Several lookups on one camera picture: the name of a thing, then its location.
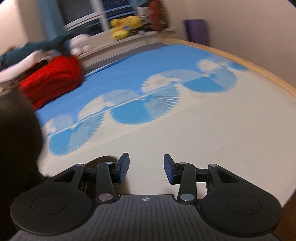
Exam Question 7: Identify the dark brown corduroy pants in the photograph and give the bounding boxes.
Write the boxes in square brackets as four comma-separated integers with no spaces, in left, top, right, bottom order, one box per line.
[1,89,118,240]

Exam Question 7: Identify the blue white patterned bed sheet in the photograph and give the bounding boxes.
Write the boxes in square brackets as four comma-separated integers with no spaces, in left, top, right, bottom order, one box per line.
[37,44,295,204]

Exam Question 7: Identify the red folded garment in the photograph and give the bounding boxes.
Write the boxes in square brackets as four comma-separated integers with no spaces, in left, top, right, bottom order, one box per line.
[19,55,83,110]

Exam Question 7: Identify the white window sill ledge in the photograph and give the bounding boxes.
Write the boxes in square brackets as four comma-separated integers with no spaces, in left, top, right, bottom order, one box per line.
[78,28,176,68]

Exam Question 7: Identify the white plush toy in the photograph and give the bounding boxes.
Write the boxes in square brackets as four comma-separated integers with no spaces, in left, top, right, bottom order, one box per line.
[69,34,92,57]

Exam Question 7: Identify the dark teal garment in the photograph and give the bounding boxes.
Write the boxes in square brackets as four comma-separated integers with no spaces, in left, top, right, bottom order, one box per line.
[0,27,90,70]

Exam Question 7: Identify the purple box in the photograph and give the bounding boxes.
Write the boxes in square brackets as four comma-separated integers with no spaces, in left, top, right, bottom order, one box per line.
[184,19,210,46]

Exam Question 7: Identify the yellow plush toy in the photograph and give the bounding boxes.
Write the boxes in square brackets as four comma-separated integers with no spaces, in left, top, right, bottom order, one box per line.
[109,16,143,41]

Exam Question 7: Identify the blue curtain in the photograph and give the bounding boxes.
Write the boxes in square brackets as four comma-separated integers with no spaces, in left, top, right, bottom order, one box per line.
[37,0,65,40]

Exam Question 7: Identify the red brown plush toy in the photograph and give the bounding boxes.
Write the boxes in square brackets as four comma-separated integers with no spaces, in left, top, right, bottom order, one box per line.
[149,0,169,32]

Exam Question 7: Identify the wooden bed frame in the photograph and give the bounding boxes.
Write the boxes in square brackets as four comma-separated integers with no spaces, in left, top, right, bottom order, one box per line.
[160,38,295,240]

